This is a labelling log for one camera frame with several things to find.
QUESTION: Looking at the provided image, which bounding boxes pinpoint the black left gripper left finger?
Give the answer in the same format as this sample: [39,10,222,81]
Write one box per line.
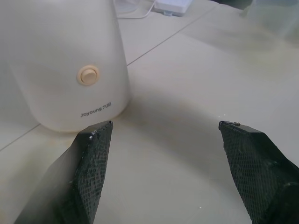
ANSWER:
[14,120,114,224]

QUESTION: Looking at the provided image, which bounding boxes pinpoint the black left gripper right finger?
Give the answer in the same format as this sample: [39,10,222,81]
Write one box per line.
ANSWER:
[218,120,299,224]

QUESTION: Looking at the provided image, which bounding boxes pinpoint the cream blender base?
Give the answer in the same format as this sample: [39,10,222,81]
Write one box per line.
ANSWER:
[0,0,130,133]

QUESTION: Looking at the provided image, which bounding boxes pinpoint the white power strip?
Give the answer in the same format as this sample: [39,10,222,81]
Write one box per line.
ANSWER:
[154,0,194,17]

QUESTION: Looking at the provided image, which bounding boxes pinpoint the white power cord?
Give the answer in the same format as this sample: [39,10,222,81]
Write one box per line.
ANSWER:
[116,0,159,20]

